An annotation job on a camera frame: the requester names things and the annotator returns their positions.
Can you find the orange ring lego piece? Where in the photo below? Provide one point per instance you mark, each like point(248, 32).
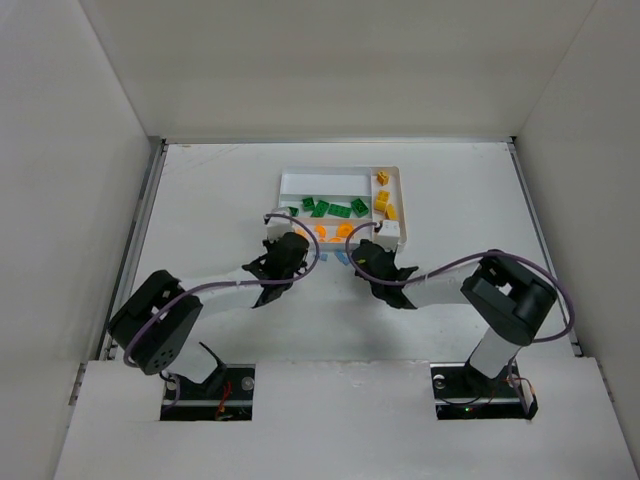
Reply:
point(344, 230)

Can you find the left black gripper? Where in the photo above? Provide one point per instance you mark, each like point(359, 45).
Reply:
point(288, 245)

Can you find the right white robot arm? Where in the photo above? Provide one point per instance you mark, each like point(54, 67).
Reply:
point(512, 300)

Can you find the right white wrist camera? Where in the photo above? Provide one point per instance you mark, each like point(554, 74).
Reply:
point(388, 234)

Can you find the green plate brick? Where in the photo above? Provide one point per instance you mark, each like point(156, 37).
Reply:
point(339, 211)

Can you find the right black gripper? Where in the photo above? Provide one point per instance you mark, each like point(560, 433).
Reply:
point(370, 255)

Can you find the orange curved piece lone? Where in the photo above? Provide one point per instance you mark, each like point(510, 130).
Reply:
point(320, 232)

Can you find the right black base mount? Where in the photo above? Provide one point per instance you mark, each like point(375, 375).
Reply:
point(461, 393)

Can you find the white divided sorting tray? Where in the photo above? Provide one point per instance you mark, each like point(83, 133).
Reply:
point(329, 198)

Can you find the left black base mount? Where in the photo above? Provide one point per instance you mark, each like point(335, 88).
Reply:
point(205, 388)

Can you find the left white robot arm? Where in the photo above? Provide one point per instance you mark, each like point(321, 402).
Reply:
point(154, 324)

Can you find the green two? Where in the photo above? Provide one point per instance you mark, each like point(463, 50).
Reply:
point(321, 209)

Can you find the small yellow square brick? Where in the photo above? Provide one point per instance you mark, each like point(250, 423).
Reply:
point(383, 177)

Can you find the green small square brick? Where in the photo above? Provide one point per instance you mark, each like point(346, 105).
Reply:
point(308, 204)

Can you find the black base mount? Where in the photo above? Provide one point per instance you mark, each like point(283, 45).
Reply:
point(461, 393)
point(205, 388)

